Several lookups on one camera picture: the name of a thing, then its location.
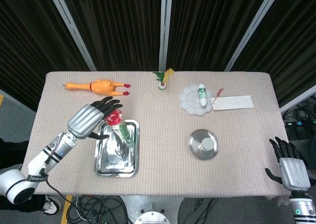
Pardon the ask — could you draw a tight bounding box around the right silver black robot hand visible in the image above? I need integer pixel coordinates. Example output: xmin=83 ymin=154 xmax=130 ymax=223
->
xmin=265 ymin=136 xmax=311 ymax=191

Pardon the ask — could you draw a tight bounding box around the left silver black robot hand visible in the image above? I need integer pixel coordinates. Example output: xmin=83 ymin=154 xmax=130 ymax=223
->
xmin=67 ymin=96 xmax=123 ymax=140

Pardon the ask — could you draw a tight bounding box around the small white plastic jar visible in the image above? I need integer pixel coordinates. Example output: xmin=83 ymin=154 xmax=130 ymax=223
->
xmin=201 ymin=137 xmax=216 ymax=152

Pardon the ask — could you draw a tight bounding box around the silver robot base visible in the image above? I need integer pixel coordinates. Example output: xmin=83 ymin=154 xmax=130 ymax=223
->
xmin=119 ymin=195 xmax=183 ymax=224

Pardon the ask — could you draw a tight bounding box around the orange rubber chicken toy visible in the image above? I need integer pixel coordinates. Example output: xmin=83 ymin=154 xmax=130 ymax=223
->
xmin=62 ymin=79 xmax=131 ymax=97

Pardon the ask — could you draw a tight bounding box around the rectangular steel tray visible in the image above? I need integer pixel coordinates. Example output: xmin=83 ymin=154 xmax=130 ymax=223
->
xmin=94 ymin=119 xmax=140 ymax=178

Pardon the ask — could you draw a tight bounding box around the black power strip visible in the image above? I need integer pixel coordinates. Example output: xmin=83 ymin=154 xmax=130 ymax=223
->
xmin=283 ymin=119 xmax=316 ymax=129

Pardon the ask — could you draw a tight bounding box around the beige woven tablecloth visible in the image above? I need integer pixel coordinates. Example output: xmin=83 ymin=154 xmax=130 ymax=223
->
xmin=18 ymin=71 xmax=304 ymax=200

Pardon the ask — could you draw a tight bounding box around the black trouser leg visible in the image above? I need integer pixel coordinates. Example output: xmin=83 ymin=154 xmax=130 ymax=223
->
xmin=0 ymin=137 xmax=30 ymax=171

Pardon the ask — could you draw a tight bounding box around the white black sneaker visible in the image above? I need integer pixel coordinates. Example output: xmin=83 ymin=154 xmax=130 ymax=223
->
xmin=40 ymin=195 xmax=63 ymax=217

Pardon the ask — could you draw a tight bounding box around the green yellow feather shuttlecock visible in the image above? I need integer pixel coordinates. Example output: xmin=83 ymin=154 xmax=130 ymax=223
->
xmin=152 ymin=68 xmax=175 ymax=91

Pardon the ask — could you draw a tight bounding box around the white bookmark with red tassel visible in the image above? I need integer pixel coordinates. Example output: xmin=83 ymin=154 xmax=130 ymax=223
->
xmin=210 ymin=87 xmax=255 ymax=111

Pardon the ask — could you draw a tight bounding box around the black pleated curtain panel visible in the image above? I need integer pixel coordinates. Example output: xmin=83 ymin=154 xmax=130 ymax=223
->
xmin=166 ymin=0 xmax=273 ymax=72
xmin=231 ymin=0 xmax=316 ymax=108
xmin=0 ymin=0 xmax=90 ymax=112
xmin=58 ymin=0 xmax=164 ymax=72

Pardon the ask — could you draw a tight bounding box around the round steel plate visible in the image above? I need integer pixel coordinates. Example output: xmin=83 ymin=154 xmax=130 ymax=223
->
xmin=188 ymin=129 xmax=220 ymax=160

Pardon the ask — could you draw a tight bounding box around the white flower paint palette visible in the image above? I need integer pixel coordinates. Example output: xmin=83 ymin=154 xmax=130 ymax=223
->
xmin=179 ymin=84 xmax=214 ymax=115

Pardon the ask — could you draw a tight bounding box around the white green small bottle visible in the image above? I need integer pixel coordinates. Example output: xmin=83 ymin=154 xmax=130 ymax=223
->
xmin=197 ymin=83 xmax=207 ymax=107

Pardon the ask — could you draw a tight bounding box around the black floor cable tangle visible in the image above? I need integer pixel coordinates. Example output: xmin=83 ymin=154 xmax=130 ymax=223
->
xmin=282 ymin=97 xmax=316 ymax=142
xmin=66 ymin=195 xmax=130 ymax=224

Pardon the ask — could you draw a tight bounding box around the grey metal divider post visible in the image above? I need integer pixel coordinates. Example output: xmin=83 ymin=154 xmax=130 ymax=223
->
xmin=224 ymin=0 xmax=284 ymax=72
xmin=45 ymin=0 xmax=97 ymax=72
xmin=158 ymin=0 xmax=173 ymax=72

